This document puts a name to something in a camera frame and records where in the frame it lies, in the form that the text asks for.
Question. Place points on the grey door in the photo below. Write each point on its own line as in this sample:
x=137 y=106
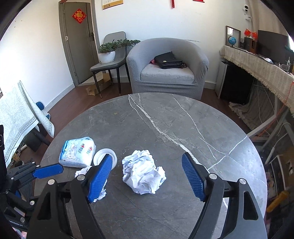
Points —
x=78 y=46

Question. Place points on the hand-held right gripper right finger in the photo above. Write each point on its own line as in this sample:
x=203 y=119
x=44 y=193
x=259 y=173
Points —
x=193 y=177

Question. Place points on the pale green patterned tablecloth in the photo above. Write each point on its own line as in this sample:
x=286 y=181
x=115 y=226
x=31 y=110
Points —
x=16 y=115

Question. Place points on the small blue globe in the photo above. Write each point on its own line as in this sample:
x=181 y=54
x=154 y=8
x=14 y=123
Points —
x=232 y=40

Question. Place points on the grey cloth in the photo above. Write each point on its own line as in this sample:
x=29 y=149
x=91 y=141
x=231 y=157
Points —
x=255 y=108

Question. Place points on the black chair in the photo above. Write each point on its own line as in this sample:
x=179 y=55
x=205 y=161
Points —
x=42 y=139

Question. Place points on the blue white tissue pack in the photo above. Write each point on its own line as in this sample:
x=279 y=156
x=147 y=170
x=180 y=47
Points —
x=75 y=151

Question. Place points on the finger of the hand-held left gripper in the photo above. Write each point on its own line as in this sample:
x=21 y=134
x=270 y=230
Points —
x=49 y=171
x=23 y=203

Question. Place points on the yellow object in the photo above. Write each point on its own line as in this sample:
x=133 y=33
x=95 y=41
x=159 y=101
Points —
x=278 y=201

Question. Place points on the brown cardboard box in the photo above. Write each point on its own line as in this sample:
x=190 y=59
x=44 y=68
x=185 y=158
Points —
x=102 y=83

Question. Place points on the red hanging scroll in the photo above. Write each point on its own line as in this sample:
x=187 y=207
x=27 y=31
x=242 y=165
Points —
x=198 y=1

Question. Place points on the black cabinet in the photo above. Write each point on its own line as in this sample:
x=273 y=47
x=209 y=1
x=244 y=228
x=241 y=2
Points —
x=236 y=82

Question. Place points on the potted plant in white pot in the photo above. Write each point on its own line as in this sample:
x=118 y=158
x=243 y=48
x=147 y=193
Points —
x=107 y=57

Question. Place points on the white security camera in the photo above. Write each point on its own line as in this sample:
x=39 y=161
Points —
x=247 y=9

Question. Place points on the grey armchair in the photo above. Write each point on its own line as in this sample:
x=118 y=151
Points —
x=183 y=48

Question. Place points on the red knot ornament with tassel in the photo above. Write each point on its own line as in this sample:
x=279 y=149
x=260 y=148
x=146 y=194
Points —
x=173 y=3

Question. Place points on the black handbag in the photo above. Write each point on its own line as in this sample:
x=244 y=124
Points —
x=168 y=60

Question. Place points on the red diamond door decoration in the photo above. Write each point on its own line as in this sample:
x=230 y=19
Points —
x=79 y=16

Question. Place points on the cream lace cloth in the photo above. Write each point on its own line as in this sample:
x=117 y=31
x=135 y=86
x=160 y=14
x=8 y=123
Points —
x=255 y=66

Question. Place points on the white round gadget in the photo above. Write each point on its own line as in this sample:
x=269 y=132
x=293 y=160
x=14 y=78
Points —
x=269 y=61

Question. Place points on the wall calendar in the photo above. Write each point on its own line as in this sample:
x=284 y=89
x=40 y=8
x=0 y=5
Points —
x=112 y=4

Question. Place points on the small red flags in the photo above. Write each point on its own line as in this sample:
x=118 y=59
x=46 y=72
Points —
x=250 y=33

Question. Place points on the grey dining chair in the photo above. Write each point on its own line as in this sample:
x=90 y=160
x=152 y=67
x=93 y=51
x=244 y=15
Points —
x=112 y=38

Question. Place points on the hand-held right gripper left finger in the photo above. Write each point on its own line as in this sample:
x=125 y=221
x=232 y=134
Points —
x=100 y=177

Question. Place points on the brown wooden box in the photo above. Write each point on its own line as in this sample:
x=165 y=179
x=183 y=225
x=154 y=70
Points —
x=250 y=45

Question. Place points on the small white paper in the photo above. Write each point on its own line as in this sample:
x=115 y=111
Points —
x=101 y=195

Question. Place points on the black monitor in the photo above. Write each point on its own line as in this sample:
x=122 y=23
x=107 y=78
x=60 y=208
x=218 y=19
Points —
x=272 y=44

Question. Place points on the white metal frame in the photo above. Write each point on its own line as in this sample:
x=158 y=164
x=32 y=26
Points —
x=281 y=128

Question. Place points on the blue and white object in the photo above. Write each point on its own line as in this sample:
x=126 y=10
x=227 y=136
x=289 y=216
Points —
x=41 y=106

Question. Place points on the large white paper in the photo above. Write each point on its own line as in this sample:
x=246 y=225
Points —
x=142 y=174

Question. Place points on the pink cloth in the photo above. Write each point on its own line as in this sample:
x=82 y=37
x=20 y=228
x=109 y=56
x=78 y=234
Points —
x=152 y=62

